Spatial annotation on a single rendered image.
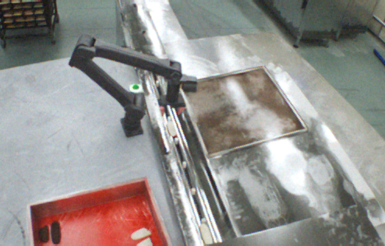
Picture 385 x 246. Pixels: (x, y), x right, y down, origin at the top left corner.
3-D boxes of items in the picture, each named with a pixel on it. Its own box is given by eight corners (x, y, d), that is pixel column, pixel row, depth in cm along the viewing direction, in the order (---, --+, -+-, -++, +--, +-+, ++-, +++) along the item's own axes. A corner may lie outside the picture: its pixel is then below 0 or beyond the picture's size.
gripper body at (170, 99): (184, 105, 149) (186, 93, 143) (162, 107, 146) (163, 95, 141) (181, 96, 153) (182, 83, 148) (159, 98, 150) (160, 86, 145)
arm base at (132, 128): (119, 120, 162) (126, 138, 155) (119, 108, 156) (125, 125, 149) (136, 117, 165) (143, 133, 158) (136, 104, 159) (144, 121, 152)
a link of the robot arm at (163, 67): (81, 42, 131) (75, 56, 123) (83, 30, 127) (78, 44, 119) (178, 70, 144) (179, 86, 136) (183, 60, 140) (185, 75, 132)
